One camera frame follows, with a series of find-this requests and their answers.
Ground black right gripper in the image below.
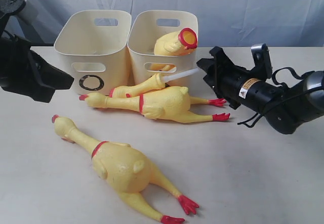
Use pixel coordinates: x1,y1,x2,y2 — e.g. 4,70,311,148
196,46,283,113

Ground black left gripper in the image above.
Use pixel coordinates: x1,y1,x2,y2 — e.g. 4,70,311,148
1,36,74,103

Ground headless yellow rubber chicken body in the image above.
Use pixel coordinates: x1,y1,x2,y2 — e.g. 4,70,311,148
153,27,198,56

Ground yellow rubber chicken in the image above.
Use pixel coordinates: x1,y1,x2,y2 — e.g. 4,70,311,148
52,115,199,223
79,86,230,123

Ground detached chicken head with tube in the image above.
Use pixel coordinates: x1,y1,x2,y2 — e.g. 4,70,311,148
109,68,198,98

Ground yellow rubber chicken front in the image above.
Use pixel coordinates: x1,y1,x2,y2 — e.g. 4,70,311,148
52,115,199,223

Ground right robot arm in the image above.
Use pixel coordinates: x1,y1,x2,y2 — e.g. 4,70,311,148
196,44,323,134

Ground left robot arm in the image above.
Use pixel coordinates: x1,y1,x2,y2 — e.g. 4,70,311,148
1,12,74,103

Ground cream bin marked O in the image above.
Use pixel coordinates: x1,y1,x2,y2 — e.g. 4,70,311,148
54,10,132,95

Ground cream bin marked X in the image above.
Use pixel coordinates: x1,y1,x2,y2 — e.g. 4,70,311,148
127,10,198,84

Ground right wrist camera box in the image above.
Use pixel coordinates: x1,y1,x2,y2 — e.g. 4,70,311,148
251,43,272,81

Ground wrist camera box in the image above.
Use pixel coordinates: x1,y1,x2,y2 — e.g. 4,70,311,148
1,0,27,18
251,43,272,81

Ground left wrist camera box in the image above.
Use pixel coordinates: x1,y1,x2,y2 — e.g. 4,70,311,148
1,0,27,18

